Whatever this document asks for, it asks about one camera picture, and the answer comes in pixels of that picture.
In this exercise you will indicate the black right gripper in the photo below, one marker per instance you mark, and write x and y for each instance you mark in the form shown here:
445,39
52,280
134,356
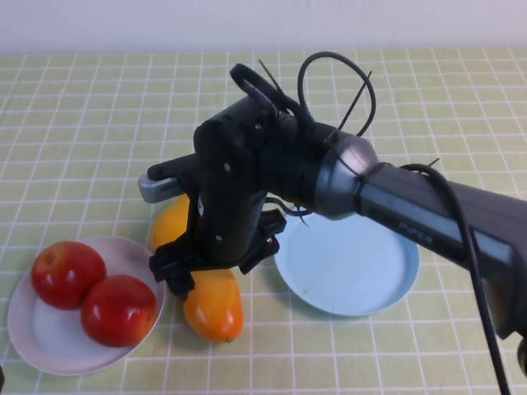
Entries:
228,222

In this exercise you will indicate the orange mango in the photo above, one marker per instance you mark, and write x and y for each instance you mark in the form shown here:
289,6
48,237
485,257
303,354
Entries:
214,308

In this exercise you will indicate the yellow mango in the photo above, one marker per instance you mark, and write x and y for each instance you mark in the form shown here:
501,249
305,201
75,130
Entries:
169,222

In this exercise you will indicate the red apple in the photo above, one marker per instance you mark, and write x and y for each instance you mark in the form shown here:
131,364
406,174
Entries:
119,312
68,275

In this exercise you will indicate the black zip tie loop right arm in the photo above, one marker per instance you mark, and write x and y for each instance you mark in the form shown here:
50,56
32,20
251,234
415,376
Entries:
321,54

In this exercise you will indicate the light blue round plate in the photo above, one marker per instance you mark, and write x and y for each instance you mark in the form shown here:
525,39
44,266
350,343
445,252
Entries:
350,267

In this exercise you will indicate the white round plate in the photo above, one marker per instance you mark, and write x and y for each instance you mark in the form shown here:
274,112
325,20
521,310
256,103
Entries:
45,337

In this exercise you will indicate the black zip tie right wrist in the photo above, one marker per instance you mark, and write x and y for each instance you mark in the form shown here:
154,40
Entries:
296,214

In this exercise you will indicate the green checked tablecloth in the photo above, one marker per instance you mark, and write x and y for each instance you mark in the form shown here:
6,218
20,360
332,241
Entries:
82,123

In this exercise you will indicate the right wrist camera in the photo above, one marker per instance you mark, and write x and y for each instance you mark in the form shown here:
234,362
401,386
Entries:
158,190

